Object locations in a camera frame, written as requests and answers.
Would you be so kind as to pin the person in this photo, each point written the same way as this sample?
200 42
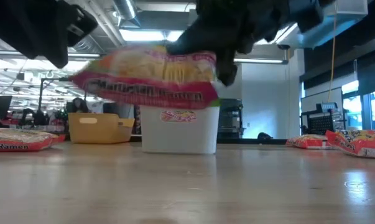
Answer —
80 105

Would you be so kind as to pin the yellow plastic bin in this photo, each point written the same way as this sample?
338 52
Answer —
94 130

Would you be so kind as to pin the black perforated cart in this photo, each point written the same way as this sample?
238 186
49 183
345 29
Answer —
321 124

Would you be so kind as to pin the white plastic bin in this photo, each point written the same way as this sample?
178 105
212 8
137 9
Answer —
181 137

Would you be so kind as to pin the black aluminium table frame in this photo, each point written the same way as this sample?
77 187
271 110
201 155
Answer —
252 141

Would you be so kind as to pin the black dome object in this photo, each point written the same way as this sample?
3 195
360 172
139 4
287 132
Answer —
264 136

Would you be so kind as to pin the orange chicken ramen packet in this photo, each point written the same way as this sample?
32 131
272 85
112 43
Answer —
308 142
16 140
358 143

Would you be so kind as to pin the dark metal cabinet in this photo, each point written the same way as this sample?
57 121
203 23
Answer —
230 118

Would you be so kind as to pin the green pink ramen packet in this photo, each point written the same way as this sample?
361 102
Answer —
143 81
178 116

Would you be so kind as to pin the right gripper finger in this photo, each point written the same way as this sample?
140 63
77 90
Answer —
196 42
227 68

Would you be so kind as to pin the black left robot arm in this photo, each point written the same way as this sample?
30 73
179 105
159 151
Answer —
25 28

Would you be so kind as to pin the ceiling light bar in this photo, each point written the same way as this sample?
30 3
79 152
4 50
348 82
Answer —
81 55

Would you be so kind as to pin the black workstation frame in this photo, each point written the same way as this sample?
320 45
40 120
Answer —
50 79

